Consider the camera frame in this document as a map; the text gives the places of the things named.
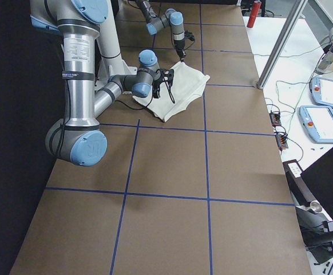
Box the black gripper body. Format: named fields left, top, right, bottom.
left=152, top=77, right=162, bottom=93
left=174, top=40, right=185, bottom=53

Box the cream cat print shirt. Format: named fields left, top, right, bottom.
left=133, top=61, right=210, bottom=122

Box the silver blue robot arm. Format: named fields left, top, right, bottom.
left=30, top=1, right=162, bottom=167
left=136, top=1, right=187, bottom=62

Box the red bottle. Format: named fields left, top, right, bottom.
left=247, top=0, right=261, bottom=28

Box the orange connector block one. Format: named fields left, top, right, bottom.
left=269, top=112, right=282, bottom=127

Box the orange connector block two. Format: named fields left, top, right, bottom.
left=275, top=132, right=288, bottom=151

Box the far teach pendant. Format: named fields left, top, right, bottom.
left=310, top=76, right=333, bottom=108

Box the teach pendant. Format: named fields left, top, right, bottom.
left=299, top=105, right=333, bottom=144
left=310, top=76, right=333, bottom=108

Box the near teach pendant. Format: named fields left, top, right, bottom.
left=299, top=105, right=333, bottom=144

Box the black monitor with stand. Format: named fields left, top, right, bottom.
left=283, top=147, right=333, bottom=264

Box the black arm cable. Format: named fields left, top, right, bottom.
left=114, top=82, right=156, bottom=111

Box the white camera mast with base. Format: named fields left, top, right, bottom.
left=92, top=1, right=137, bottom=88

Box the aluminium frame post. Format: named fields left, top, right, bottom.
left=256, top=0, right=308, bottom=89

